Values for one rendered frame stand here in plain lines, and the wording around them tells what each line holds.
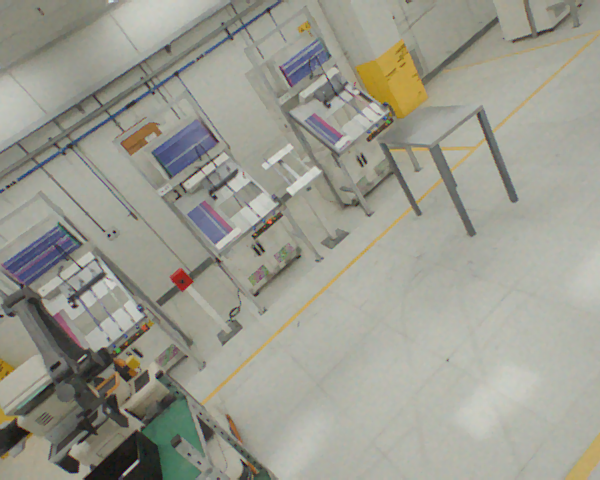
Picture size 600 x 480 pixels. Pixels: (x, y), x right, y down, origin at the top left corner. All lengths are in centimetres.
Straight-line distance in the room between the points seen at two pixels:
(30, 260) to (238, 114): 300
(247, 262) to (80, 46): 298
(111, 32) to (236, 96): 150
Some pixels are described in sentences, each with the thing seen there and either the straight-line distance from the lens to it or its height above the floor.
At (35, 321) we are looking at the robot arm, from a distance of 187.
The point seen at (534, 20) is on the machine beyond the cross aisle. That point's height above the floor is 21.
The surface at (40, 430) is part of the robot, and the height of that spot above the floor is 113.
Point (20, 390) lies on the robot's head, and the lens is 204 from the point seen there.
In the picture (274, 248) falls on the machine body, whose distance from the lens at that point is 398.
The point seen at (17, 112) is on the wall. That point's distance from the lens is 531.
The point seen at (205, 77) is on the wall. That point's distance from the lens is 547.
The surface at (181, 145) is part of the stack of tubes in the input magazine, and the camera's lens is 379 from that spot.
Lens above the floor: 186
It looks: 24 degrees down
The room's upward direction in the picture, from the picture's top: 35 degrees counter-clockwise
